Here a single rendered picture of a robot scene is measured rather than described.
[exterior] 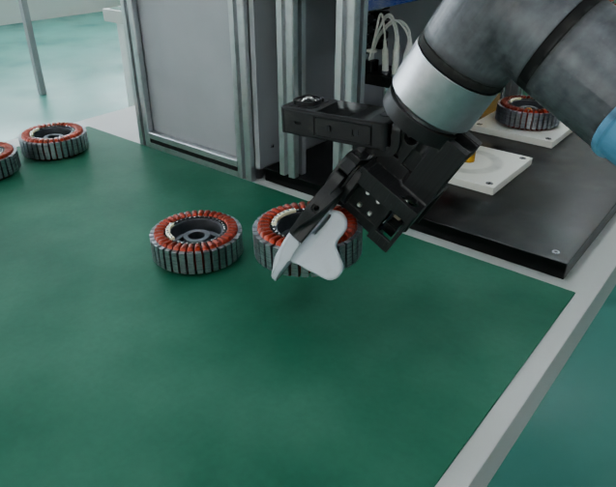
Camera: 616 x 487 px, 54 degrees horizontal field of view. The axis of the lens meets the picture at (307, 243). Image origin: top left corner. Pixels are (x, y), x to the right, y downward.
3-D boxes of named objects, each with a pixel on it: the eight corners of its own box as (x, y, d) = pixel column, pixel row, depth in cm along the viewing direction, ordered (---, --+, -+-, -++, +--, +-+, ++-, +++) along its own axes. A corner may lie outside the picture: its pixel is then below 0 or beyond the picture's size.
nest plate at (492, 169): (531, 164, 96) (533, 157, 96) (492, 195, 86) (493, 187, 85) (446, 144, 104) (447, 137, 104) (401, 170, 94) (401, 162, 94)
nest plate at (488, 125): (579, 126, 113) (580, 120, 112) (551, 148, 103) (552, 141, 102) (502, 111, 121) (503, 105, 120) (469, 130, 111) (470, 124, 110)
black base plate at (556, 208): (676, 136, 114) (679, 125, 113) (563, 280, 71) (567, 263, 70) (450, 94, 140) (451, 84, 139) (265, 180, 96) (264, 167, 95)
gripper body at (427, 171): (379, 259, 53) (459, 161, 45) (308, 195, 55) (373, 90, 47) (416, 225, 59) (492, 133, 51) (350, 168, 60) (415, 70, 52)
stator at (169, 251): (238, 228, 81) (237, 204, 80) (248, 272, 72) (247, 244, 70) (153, 237, 80) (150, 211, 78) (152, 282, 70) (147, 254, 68)
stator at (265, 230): (381, 243, 64) (382, 212, 62) (325, 293, 56) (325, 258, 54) (294, 220, 70) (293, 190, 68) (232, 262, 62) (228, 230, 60)
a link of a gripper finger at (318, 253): (301, 316, 54) (369, 239, 52) (254, 272, 55) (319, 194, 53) (309, 312, 57) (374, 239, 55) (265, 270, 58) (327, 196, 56)
